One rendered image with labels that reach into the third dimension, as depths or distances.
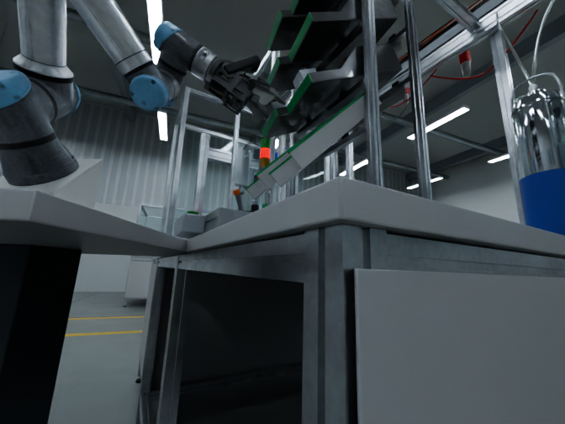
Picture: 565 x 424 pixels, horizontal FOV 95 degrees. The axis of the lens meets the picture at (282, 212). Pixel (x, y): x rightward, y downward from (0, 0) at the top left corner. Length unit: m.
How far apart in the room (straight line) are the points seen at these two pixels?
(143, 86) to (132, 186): 8.57
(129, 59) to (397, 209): 0.63
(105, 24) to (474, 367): 0.77
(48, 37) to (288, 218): 0.80
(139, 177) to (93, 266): 2.83
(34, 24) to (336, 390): 0.92
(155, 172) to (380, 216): 9.21
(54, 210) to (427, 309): 0.34
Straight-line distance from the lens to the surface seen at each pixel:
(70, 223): 0.35
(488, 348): 0.32
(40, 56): 0.94
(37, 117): 0.86
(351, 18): 0.81
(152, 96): 0.69
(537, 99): 1.27
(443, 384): 0.26
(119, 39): 0.72
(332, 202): 0.18
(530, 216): 1.17
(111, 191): 9.26
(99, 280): 9.04
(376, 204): 0.19
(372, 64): 0.69
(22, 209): 0.32
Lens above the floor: 0.80
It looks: 12 degrees up
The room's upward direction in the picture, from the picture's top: 2 degrees clockwise
